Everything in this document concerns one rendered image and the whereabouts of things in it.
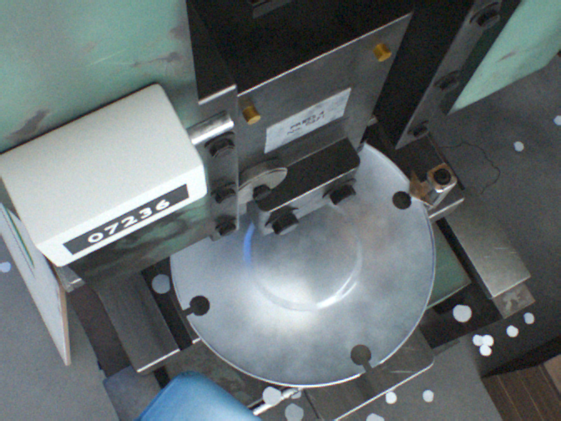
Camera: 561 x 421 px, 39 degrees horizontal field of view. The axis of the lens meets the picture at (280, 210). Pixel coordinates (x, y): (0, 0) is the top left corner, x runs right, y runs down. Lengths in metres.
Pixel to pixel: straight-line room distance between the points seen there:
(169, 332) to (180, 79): 0.62
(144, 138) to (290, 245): 0.56
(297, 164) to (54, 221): 0.41
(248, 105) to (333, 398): 0.42
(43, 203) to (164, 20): 0.08
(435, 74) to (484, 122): 1.28
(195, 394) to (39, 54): 0.24
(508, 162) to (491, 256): 0.78
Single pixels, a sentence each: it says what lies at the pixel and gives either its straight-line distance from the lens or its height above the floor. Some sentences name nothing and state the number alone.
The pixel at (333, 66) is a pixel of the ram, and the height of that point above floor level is 1.14.
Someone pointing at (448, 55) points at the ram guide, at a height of 1.17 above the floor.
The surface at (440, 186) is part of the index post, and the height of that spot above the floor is 0.79.
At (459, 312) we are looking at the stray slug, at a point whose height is 0.65.
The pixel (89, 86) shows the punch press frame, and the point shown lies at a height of 1.35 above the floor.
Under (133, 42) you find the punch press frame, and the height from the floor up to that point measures 1.37.
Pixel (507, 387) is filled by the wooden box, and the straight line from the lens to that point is 1.56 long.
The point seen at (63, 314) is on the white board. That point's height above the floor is 0.42.
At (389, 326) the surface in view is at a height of 0.78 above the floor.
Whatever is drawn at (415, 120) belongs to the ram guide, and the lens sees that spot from 0.62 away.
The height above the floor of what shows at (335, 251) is 0.79.
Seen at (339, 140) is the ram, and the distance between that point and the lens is 0.69.
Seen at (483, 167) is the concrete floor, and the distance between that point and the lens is 1.79.
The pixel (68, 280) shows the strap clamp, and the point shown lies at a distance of 0.92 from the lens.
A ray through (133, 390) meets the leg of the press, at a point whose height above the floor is 0.64.
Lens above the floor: 1.62
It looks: 74 degrees down
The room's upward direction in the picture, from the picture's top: 10 degrees clockwise
